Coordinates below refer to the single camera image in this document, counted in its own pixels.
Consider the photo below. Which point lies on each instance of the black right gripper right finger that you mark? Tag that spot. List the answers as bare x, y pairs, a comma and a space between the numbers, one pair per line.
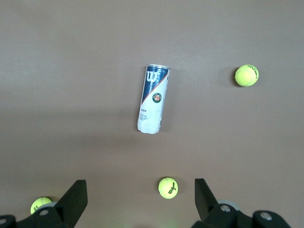
209, 211

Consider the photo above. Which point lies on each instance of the white blue tennis ball can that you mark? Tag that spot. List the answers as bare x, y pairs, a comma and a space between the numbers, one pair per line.
152, 102

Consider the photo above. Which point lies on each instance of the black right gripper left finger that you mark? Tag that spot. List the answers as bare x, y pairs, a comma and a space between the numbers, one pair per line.
71, 209

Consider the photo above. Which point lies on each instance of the brown table cover mat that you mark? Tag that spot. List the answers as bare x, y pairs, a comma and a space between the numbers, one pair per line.
71, 71

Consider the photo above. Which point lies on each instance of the yellow-green tennis ball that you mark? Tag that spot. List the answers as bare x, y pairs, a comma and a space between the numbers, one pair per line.
245, 76
167, 187
38, 205

